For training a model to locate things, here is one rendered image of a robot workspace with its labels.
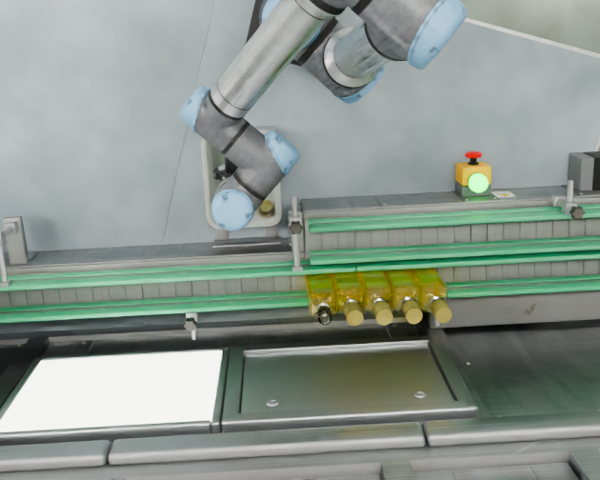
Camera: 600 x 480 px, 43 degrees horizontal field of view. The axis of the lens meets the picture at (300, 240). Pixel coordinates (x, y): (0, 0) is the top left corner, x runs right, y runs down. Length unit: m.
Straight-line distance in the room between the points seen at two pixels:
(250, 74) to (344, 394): 0.63
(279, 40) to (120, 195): 0.77
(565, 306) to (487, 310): 0.19
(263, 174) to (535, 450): 0.67
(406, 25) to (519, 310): 0.93
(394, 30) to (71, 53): 0.91
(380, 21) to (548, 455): 0.77
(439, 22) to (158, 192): 0.93
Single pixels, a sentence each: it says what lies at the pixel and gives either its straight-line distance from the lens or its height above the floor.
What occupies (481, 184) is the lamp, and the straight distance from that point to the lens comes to 1.81.
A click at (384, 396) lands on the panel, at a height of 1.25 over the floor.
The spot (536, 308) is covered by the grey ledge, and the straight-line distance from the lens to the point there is 1.91.
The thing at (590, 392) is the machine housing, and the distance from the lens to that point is 1.64.
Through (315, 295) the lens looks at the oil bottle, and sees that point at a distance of 1.58.
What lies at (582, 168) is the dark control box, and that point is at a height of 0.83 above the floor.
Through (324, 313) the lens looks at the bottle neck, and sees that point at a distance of 1.53.
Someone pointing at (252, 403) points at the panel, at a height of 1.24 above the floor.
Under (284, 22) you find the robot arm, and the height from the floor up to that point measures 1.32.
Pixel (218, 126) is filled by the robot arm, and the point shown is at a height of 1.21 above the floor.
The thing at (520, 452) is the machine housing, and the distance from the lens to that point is 1.39.
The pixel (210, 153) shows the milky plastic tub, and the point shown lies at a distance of 1.80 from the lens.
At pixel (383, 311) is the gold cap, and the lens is 1.51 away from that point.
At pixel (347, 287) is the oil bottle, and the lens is 1.60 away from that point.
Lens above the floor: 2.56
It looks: 74 degrees down
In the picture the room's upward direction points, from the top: 172 degrees clockwise
